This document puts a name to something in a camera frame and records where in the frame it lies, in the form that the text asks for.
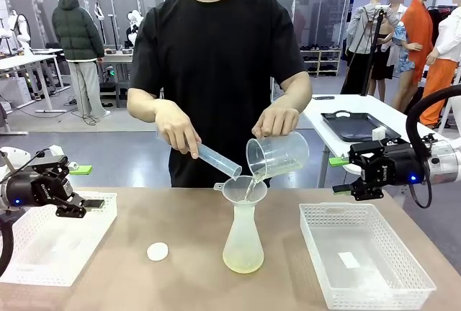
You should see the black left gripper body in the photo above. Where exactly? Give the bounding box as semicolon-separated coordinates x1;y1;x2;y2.
6;154;76;207

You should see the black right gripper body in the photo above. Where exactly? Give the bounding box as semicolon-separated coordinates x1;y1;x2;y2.
361;143;429;187

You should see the clear plastic measuring beaker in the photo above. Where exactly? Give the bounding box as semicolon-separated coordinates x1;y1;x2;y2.
246;131;310;184

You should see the white round flask stopper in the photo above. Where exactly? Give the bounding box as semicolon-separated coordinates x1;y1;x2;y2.
146;241;169;263

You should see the translucent plastic funnel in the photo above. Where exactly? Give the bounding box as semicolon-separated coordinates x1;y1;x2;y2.
213;175;269;215

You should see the clear graduated cylinder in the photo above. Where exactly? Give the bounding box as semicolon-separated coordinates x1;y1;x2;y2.
156;129;243;179

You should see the person's right forearm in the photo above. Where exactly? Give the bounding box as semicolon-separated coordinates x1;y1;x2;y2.
126;86;171;125

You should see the person's left forearm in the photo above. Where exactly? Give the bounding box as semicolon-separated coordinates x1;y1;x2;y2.
273;71;313;114

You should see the person's left hand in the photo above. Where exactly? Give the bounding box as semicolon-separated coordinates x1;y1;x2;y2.
251;105;301;140

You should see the person's right hand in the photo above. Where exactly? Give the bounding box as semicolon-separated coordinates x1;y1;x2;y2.
154;103;203;160

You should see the black plastic tray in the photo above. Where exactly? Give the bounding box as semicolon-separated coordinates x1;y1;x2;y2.
320;109;402;143

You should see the white perforated plastic basket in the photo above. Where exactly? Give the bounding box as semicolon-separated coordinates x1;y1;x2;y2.
299;202;438;311
0;191;118;287

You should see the white paper label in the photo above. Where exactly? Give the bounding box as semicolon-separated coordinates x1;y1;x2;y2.
337;251;362;270

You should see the white shoe rack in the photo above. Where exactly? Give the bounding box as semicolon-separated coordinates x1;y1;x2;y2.
300;42;343;78

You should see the mannequin with orange trousers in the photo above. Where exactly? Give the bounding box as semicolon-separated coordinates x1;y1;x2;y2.
419;1;461;128

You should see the black tripod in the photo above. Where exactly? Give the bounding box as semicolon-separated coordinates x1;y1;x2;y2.
341;4;387;96

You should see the person in blue floral clothes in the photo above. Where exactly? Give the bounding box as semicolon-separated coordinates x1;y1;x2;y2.
387;0;416;75

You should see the white long desk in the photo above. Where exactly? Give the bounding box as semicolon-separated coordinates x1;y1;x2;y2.
0;48;71;114

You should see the mannequin in grey shirt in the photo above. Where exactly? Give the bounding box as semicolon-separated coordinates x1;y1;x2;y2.
340;0;401;102

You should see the mannequin in orange outfit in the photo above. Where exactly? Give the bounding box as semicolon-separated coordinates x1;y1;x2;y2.
391;0;439;111

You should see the person in dark puffer jacket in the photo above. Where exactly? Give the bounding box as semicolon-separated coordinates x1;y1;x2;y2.
50;0;111;119

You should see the translucent conical flask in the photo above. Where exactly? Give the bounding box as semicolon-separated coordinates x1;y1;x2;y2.
222;202;265;274

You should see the person in black t-shirt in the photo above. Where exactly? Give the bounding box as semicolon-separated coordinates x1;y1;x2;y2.
126;0;313;189

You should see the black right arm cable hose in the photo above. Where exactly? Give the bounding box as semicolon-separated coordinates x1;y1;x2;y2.
405;86;461;209

